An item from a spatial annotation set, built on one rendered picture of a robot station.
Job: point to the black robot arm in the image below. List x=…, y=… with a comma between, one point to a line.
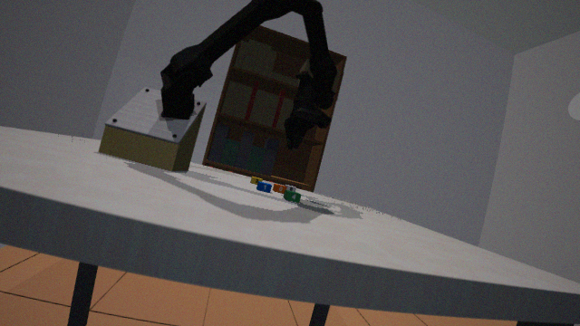
x=190, y=67

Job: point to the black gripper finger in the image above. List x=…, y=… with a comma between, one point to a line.
x=299, y=129
x=289, y=136

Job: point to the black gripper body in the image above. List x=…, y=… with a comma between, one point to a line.
x=303, y=110

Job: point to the blue block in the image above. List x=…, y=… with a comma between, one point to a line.
x=263, y=187

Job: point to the green block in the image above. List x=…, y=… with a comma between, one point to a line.
x=292, y=196

